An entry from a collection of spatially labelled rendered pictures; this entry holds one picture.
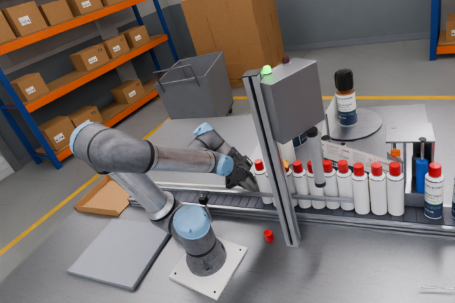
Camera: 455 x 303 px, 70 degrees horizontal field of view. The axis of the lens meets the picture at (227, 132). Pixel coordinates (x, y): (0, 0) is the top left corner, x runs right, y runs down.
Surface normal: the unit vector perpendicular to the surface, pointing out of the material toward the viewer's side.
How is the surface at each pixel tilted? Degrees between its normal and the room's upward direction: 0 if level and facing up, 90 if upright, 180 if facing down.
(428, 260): 0
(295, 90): 90
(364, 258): 0
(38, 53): 90
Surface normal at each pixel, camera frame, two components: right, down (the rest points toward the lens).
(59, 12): 0.84, 0.04
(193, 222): -0.13, -0.80
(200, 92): -0.21, 0.58
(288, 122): 0.51, 0.29
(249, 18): -0.44, 0.54
